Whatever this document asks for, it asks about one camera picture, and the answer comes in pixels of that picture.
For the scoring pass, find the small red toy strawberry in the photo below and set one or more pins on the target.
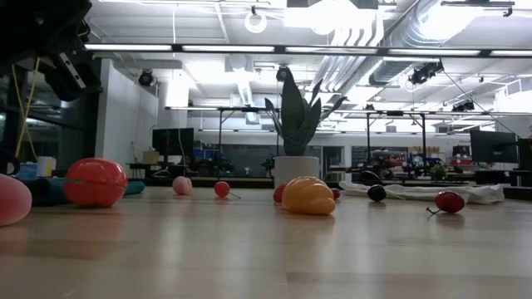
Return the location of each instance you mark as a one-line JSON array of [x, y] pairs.
[[277, 194]]

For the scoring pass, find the orange toy bell pepper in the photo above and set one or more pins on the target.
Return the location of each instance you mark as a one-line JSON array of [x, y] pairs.
[[308, 196]]

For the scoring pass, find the small dark red toy fruit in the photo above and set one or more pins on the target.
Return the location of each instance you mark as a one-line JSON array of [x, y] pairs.
[[337, 194]]

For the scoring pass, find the small dark purple toy plum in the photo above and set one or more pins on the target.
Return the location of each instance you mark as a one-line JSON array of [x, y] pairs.
[[376, 193]]

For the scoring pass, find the red toy cherry with stem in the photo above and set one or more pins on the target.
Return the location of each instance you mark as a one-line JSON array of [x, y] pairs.
[[449, 202]]

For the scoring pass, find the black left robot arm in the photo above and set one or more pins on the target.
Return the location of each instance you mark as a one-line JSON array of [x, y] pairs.
[[21, 25]]

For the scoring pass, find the white bucket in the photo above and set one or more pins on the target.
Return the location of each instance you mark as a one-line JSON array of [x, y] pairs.
[[46, 167]]

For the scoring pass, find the blue storage box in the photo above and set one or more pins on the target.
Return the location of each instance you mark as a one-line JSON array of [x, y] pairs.
[[27, 171]]

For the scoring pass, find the red toy tomato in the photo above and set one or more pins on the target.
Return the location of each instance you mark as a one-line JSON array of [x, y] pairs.
[[95, 182]]

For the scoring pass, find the dark green folded cloth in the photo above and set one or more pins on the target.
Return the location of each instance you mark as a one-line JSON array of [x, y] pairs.
[[45, 191]]

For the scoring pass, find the brown cardboard box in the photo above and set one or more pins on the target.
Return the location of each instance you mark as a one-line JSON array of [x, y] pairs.
[[150, 157]]

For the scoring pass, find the black computer monitor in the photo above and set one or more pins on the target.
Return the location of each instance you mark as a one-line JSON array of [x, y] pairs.
[[494, 146], [172, 142]]

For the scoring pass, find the pink toy peach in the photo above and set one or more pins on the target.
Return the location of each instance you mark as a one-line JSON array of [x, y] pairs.
[[12, 199]]

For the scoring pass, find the small pale pink toy fruit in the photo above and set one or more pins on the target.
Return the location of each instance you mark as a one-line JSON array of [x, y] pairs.
[[182, 185]]

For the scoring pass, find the small red toy cherry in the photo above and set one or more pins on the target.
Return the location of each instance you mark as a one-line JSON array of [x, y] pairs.
[[221, 189]]

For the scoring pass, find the overhead light bar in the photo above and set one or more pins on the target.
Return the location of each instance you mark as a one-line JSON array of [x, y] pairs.
[[280, 49]]

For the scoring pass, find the green snake plant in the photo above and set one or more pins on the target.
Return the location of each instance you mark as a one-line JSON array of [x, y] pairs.
[[297, 124]]

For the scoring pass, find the white round plant pot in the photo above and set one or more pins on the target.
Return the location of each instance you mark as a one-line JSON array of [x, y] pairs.
[[296, 168]]

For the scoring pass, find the white folded cloth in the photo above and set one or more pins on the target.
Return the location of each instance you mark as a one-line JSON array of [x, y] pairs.
[[424, 193]]

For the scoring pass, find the small background potted plant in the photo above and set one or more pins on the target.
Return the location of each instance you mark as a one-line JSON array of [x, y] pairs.
[[439, 172]]

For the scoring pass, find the black overhead rig camera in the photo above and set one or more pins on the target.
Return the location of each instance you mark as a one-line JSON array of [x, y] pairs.
[[283, 73], [425, 72], [146, 78]]

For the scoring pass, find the black background rig frame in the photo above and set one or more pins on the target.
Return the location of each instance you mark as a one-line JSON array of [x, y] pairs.
[[368, 137], [232, 109]]

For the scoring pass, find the silver ceiling duct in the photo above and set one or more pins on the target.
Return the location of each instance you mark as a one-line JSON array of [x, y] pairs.
[[415, 29]]

